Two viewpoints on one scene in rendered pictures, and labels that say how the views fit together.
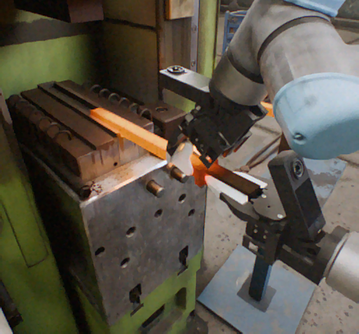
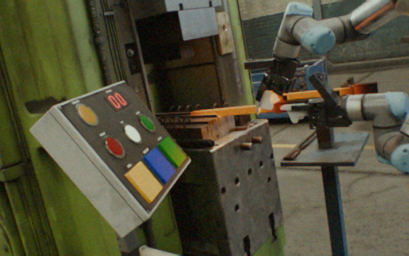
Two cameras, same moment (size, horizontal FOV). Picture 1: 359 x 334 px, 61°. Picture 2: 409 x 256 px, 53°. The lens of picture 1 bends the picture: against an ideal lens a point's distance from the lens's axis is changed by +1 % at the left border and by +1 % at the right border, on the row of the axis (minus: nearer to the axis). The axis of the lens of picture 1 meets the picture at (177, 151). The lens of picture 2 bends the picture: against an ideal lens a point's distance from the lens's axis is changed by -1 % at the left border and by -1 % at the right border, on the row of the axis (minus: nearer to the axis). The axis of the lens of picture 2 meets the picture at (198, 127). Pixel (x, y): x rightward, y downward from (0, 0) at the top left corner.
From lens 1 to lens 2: 90 cm
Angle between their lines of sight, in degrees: 21
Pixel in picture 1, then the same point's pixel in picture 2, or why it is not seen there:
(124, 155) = (221, 131)
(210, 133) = (278, 77)
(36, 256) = (168, 227)
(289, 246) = (330, 116)
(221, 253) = not seen: outside the picture
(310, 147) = (317, 47)
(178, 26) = (226, 59)
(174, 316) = not seen: outside the picture
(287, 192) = (319, 86)
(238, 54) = (283, 36)
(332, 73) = (314, 26)
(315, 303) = not seen: outside the picture
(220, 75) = (277, 48)
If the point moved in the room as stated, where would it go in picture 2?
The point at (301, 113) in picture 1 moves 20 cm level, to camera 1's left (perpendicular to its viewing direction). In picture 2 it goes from (310, 38) to (237, 52)
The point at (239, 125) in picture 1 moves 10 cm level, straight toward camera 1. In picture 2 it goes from (290, 68) to (295, 71)
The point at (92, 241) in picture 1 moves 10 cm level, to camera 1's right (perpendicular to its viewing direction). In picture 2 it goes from (219, 180) to (248, 173)
